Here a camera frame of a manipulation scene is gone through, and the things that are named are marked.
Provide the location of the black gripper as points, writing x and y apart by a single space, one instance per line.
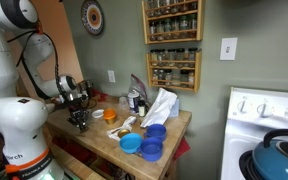
79 113

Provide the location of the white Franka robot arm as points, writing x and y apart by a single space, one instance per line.
17 126

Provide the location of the orange cup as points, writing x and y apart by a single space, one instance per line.
109 115

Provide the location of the gold jar lid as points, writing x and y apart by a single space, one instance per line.
123 133

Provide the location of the dark blue plastic cup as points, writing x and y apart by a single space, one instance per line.
156 131
151 150

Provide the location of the small white dish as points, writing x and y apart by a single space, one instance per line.
97 114

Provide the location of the wooden butcher block table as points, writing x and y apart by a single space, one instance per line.
100 140

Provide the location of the small red package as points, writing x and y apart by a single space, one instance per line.
96 94

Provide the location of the white ceramic bowl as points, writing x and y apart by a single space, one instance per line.
50 107

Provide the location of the clear glass tumbler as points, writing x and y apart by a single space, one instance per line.
123 103

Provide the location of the white paper napkin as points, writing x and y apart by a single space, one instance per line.
129 121

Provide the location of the dark cylindrical salt container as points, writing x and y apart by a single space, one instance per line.
133 101

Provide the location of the small dark bottle white label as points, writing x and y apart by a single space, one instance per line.
141 109

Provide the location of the clear zip plastic bag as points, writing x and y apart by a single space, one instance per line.
138 83

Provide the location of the white paper bag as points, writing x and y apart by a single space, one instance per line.
159 108

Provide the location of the glass spice jar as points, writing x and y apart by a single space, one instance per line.
162 56
174 3
192 2
160 30
191 79
161 76
171 56
165 3
192 55
150 4
154 56
183 26
155 76
167 28
183 2
157 4
153 30
175 27
192 24
180 56
168 76
184 78

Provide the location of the pale blue box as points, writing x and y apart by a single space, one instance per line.
175 109

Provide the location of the red cloth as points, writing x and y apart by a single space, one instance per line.
182 148

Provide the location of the white stove knob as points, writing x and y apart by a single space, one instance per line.
264 109
242 106

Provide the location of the white electric stove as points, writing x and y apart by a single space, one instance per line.
244 140

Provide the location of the black stove burner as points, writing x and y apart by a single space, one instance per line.
245 163

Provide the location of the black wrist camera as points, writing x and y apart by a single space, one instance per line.
67 102

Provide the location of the white wall outlet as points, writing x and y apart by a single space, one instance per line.
111 76

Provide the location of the decorative wall plate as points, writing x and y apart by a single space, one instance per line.
92 16

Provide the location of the wooden wall spice rack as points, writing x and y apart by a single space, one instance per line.
197 71
199 20

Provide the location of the white light switch plate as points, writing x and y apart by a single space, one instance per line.
228 49

